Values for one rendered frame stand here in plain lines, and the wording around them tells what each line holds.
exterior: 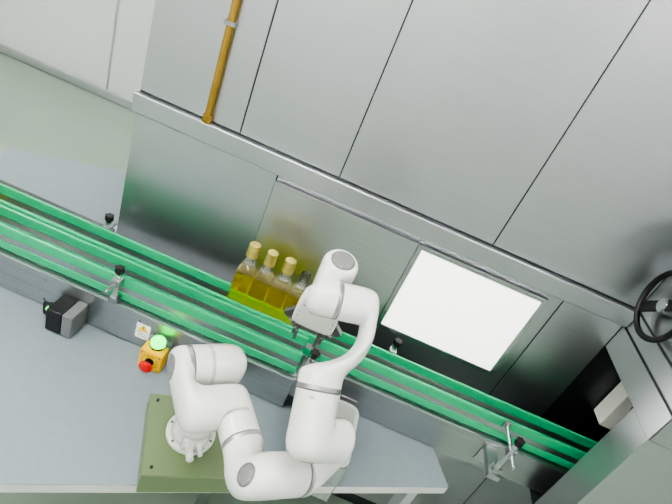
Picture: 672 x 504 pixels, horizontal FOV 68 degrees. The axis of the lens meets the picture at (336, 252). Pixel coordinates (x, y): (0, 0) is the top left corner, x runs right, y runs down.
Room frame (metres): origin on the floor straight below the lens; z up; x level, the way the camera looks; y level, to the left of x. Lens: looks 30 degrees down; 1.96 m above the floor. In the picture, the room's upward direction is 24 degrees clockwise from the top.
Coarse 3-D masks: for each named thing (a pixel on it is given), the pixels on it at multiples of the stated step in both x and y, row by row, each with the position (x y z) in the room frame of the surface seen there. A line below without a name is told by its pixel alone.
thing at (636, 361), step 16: (640, 320) 1.36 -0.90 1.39; (624, 336) 1.37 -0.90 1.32; (608, 352) 1.37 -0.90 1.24; (624, 352) 1.32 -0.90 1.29; (640, 352) 1.27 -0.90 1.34; (656, 352) 1.22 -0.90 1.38; (624, 368) 1.27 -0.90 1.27; (640, 368) 1.22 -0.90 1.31; (656, 368) 1.18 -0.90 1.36; (624, 384) 1.23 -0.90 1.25; (640, 384) 1.18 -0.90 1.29; (656, 384) 1.15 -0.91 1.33; (640, 400) 1.14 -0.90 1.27; (656, 400) 1.10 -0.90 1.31; (640, 416) 1.10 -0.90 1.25; (656, 416) 1.07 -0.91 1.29; (656, 432) 1.03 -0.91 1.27
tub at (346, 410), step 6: (342, 402) 1.12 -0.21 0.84; (342, 408) 1.11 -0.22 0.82; (348, 408) 1.11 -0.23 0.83; (354, 408) 1.12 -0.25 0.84; (342, 414) 1.11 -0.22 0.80; (348, 414) 1.11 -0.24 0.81; (354, 414) 1.10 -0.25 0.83; (348, 420) 1.10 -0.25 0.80; (354, 420) 1.07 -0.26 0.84; (354, 426) 1.05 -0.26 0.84; (348, 462) 0.92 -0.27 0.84
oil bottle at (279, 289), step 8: (280, 280) 1.22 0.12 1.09; (288, 280) 1.23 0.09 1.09; (272, 288) 1.20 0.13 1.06; (280, 288) 1.20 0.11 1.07; (288, 288) 1.21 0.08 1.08; (272, 296) 1.20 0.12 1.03; (280, 296) 1.20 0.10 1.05; (264, 304) 1.20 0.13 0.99; (272, 304) 1.20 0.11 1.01; (280, 304) 1.20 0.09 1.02; (264, 312) 1.20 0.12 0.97; (272, 312) 1.20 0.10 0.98
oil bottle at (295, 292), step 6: (294, 288) 1.21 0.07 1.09; (300, 288) 1.22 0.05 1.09; (288, 294) 1.20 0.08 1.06; (294, 294) 1.20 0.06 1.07; (300, 294) 1.21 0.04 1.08; (288, 300) 1.20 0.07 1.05; (294, 300) 1.20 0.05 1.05; (288, 306) 1.20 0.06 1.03; (282, 312) 1.20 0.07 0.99; (282, 318) 1.20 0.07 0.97; (288, 318) 1.20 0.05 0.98
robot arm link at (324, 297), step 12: (336, 252) 0.87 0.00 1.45; (348, 252) 0.89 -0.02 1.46; (324, 264) 0.85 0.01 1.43; (336, 264) 0.85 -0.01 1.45; (348, 264) 0.86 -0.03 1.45; (324, 276) 0.81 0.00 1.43; (336, 276) 0.83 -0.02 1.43; (348, 276) 0.84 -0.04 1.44; (312, 288) 0.78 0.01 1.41; (324, 288) 0.78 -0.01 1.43; (336, 288) 0.79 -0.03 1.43; (312, 300) 0.76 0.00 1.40; (324, 300) 0.76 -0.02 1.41; (336, 300) 0.77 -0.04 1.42; (312, 312) 0.76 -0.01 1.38; (324, 312) 0.76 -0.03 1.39; (336, 312) 0.77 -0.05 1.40
